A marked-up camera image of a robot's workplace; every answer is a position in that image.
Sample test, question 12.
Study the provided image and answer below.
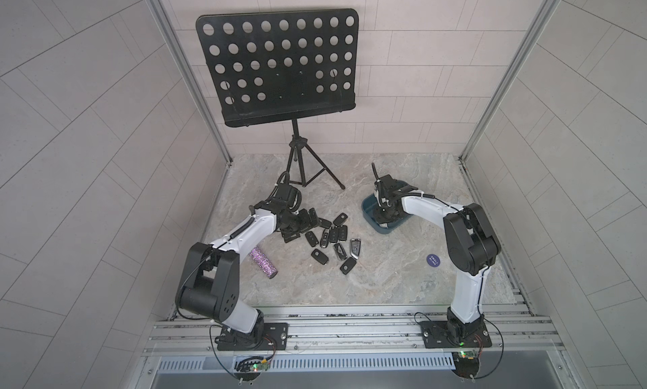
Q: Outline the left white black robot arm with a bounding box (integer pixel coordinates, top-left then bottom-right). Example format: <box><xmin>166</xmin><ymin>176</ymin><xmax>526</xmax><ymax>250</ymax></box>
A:
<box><xmin>175</xmin><ymin>172</ymin><xmax>318</xmax><ymax>335</ymax></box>

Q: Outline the black VW key bottom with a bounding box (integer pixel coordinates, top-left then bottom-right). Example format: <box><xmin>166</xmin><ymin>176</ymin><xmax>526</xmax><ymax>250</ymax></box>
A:
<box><xmin>340</xmin><ymin>257</ymin><xmax>357</xmax><ymax>275</ymax></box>

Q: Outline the purple glitter cylinder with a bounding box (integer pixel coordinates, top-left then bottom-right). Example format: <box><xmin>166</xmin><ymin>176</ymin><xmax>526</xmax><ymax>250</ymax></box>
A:
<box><xmin>249</xmin><ymin>247</ymin><xmax>278</xmax><ymax>279</ymax></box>

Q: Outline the black VW key top left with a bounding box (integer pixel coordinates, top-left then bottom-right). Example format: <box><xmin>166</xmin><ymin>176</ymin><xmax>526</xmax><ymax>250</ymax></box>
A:
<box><xmin>318</xmin><ymin>218</ymin><xmax>333</xmax><ymax>229</ymax></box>

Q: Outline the black vw key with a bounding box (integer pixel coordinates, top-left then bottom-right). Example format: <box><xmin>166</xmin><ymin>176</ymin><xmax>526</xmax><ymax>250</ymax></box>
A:
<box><xmin>311</xmin><ymin>249</ymin><xmax>330</xmax><ymax>265</ymax></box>
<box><xmin>340</xmin><ymin>257</ymin><xmax>357</xmax><ymax>275</ymax></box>
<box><xmin>333</xmin><ymin>213</ymin><xmax>348</xmax><ymax>227</ymax></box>
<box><xmin>318</xmin><ymin>218</ymin><xmax>333</xmax><ymax>229</ymax></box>

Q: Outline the black flip key right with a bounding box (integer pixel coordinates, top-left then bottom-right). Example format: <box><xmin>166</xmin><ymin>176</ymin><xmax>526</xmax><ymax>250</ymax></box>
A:
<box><xmin>338</xmin><ymin>225</ymin><xmax>348</xmax><ymax>242</ymax></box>

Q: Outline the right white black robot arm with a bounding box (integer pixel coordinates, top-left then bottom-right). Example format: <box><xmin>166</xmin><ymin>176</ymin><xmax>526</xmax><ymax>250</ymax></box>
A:
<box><xmin>369</xmin><ymin>166</ymin><xmax>501</xmax><ymax>347</ymax></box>

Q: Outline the left green circuit board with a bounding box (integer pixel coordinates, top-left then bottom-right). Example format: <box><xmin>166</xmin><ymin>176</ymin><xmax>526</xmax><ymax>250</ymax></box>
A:
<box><xmin>234</xmin><ymin>356</ymin><xmax>271</xmax><ymax>381</ymax></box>

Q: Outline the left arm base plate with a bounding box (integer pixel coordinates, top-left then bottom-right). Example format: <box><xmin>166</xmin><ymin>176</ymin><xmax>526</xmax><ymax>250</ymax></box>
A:
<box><xmin>215</xmin><ymin>323</ymin><xmax>289</xmax><ymax>352</ymax></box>

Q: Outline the black VW key lower left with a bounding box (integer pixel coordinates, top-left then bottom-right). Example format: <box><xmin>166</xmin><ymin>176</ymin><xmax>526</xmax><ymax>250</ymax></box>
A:
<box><xmin>311</xmin><ymin>249</ymin><xmax>330</xmax><ymax>265</ymax></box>

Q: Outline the silver BMW car key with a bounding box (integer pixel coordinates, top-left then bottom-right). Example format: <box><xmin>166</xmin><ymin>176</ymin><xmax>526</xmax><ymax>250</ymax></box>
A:
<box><xmin>350</xmin><ymin>238</ymin><xmax>362</xmax><ymax>260</ymax></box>

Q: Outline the black VW key top right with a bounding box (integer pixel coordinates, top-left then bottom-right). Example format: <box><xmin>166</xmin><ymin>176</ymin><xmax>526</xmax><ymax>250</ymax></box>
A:
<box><xmin>333</xmin><ymin>213</ymin><xmax>348</xmax><ymax>227</ymax></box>

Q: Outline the black flip key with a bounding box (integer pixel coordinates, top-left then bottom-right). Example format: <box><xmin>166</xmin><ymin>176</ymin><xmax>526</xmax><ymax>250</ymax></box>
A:
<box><xmin>329</xmin><ymin>227</ymin><xmax>340</xmax><ymax>243</ymax></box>
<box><xmin>338</xmin><ymin>225</ymin><xmax>348</xmax><ymax>242</ymax></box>

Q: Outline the aluminium mounting rail frame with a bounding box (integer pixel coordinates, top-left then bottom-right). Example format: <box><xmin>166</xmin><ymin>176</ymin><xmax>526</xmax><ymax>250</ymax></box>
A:
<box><xmin>127</xmin><ymin>296</ymin><xmax>583</xmax><ymax>388</ymax></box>

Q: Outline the black flip key middle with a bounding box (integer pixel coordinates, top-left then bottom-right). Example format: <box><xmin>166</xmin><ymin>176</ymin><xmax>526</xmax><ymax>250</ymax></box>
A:
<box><xmin>329</xmin><ymin>227</ymin><xmax>340</xmax><ymax>243</ymax></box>

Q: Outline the teal plastic storage box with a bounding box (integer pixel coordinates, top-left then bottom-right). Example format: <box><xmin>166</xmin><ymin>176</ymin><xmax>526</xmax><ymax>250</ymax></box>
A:
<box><xmin>361</xmin><ymin>176</ymin><xmax>414</xmax><ymax>234</ymax></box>

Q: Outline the right green circuit board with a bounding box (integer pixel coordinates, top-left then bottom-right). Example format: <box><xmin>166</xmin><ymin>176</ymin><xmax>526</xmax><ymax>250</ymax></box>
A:
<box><xmin>452</xmin><ymin>351</ymin><xmax>480</xmax><ymax>380</ymax></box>

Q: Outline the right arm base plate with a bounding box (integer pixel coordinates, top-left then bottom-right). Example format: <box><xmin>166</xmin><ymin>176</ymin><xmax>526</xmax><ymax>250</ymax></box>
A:
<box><xmin>418</xmin><ymin>318</ymin><xmax>492</xmax><ymax>350</ymax></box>

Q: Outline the black chrome slim key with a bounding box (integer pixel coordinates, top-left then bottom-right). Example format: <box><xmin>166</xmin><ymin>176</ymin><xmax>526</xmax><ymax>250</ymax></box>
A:
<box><xmin>319</xmin><ymin>229</ymin><xmax>330</xmax><ymax>248</ymax></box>

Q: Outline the black perforated music stand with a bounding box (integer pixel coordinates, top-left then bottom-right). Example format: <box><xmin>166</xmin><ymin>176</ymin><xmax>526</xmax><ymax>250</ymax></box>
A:
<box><xmin>195</xmin><ymin>8</ymin><xmax>360</xmax><ymax>187</ymax></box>

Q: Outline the purple round sticker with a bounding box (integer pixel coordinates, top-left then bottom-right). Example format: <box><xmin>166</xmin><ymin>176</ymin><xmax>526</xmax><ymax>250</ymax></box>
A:
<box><xmin>426</xmin><ymin>254</ymin><xmax>441</xmax><ymax>268</ymax></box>

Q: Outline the green circuit board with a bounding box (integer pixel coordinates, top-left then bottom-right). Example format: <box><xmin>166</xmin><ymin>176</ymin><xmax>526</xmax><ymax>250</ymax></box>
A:
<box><xmin>452</xmin><ymin>351</ymin><xmax>480</xmax><ymax>380</ymax></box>
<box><xmin>234</xmin><ymin>356</ymin><xmax>271</xmax><ymax>381</ymax></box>

